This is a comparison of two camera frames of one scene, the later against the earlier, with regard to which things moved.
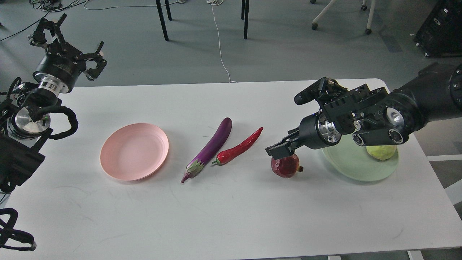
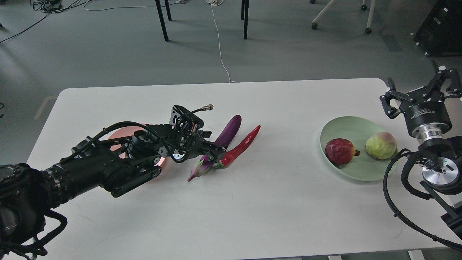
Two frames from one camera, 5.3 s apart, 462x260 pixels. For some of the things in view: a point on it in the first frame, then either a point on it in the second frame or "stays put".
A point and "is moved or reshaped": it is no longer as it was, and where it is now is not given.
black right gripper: x=315 y=131 to x=427 y=119
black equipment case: x=440 y=35 stays put
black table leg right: x=245 y=16 stays put
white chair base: x=368 y=30 stays put
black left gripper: x=60 y=67 to x=185 y=143
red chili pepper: x=223 y=157 is moved or reshaped
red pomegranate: x=286 y=167 to x=340 y=151
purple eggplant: x=195 y=165 is moved or reshaped
